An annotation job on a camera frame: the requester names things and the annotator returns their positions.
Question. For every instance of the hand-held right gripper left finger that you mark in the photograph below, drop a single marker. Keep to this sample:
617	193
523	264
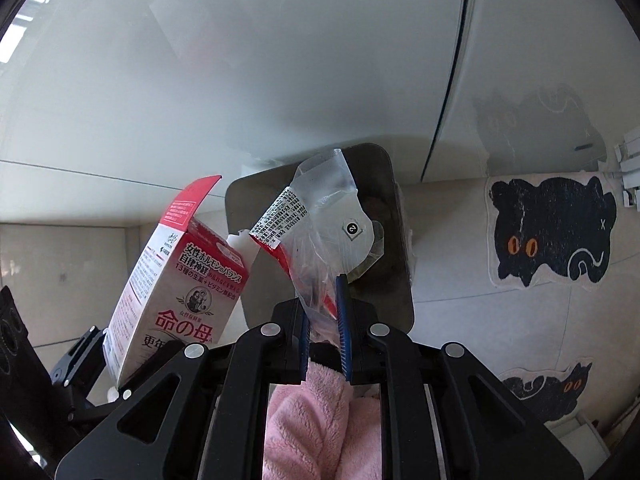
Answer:
303	342

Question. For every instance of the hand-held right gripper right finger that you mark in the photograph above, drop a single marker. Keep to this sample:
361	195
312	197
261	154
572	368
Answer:
343	332

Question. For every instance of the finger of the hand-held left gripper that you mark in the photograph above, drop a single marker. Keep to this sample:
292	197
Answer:
80	362

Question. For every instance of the metal trash bin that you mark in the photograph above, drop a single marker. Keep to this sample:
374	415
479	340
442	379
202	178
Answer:
395	280

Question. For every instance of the red and white carton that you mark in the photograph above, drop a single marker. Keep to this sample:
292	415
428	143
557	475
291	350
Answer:
170	280

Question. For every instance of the clear plastic wrapper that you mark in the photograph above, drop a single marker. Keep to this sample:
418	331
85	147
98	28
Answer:
325	210

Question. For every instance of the pink fleece garment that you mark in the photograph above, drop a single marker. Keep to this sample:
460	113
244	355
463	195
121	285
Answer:
310	435

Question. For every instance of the black cat floor mat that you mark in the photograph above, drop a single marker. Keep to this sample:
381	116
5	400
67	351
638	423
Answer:
540	390
550	225

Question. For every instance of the white plastic container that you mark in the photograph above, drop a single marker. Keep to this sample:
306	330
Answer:
580	440

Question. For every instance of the grey base cabinet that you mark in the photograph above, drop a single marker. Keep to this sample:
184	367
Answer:
250	85

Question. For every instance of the white plastic rack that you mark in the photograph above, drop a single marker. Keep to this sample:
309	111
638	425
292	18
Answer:
631	165

